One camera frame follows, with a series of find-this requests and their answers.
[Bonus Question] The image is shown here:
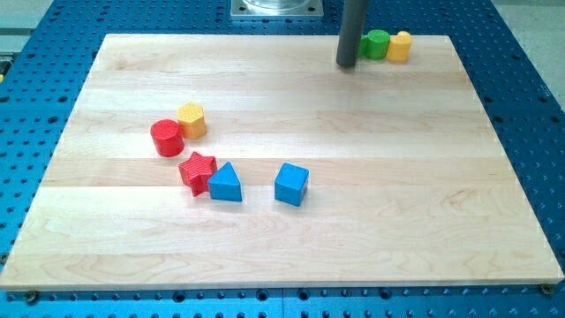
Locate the blue cube block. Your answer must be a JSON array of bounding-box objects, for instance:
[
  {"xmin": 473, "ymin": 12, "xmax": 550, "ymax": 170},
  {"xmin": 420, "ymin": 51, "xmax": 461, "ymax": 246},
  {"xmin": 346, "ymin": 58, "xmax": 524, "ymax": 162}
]
[{"xmin": 275, "ymin": 163, "xmax": 310, "ymax": 207}]

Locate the blue perforated metal table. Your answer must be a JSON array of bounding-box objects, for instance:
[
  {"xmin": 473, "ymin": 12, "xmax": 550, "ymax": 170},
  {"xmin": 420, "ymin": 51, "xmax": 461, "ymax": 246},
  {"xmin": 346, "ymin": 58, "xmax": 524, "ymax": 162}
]
[{"xmin": 1, "ymin": 0, "xmax": 564, "ymax": 317}]

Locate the red cylinder block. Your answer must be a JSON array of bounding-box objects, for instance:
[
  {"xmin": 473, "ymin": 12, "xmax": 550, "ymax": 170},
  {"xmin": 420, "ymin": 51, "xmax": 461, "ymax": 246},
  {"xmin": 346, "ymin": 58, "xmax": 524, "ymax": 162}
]
[{"xmin": 150, "ymin": 119, "xmax": 185, "ymax": 157}]

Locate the yellow heart block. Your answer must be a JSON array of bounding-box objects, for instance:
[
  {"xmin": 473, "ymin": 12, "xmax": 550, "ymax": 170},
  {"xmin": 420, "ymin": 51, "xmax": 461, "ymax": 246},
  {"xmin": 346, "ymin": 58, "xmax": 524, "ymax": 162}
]
[{"xmin": 386, "ymin": 31, "xmax": 412, "ymax": 62}]

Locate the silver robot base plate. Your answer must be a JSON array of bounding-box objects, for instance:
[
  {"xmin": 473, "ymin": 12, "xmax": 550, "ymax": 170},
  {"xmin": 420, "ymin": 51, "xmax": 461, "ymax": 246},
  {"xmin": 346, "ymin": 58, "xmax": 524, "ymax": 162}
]
[{"xmin": 230, "ymin": 0, "xmax": 324, "ymax": 18}]

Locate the yellow hexagon block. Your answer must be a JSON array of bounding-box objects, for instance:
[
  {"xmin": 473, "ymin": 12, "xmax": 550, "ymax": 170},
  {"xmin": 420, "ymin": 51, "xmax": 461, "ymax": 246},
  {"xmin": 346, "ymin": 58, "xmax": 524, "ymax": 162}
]
[{"xmin": 177, "ymin": 103, "xmax": 207, "ymax": 140}]

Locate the blue triangle block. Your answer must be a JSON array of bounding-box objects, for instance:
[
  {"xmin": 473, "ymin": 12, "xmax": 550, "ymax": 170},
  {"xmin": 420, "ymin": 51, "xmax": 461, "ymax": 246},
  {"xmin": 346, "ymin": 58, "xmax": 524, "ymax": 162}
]
[{"xmin": 208, "ymin": 162, "xmax": 243, "ymax": 202}]

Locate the light wooden board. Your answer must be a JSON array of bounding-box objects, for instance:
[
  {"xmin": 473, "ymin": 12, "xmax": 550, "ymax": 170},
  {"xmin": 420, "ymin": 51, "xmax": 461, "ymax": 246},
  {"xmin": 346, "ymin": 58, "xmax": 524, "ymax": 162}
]
[{"xmin": 1, "ymin": 34, "xmax": 563, "ymax": 291}]

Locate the green cylinder block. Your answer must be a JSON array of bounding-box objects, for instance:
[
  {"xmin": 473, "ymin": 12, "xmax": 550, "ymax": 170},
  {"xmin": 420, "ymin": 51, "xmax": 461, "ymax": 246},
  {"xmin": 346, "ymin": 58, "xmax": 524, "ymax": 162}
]
[{"xmin": 365, "ymin": 29, "xmax": 390, "ymax": 60}]

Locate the red star block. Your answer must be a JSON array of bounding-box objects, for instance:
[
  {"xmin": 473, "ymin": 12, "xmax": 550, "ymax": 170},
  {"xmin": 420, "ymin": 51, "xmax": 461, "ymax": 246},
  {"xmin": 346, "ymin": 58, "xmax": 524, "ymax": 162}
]
[{"xmin": 178, "ymin": 152, "xmax": 217, "ymax": 197}]

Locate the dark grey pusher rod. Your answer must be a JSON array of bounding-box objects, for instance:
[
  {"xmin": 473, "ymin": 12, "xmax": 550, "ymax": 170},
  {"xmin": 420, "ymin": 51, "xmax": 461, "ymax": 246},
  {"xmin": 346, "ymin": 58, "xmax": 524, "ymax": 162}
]
[{"xmin": 335, "ymin": 0, "xmax": 369, "ymax": 69}]

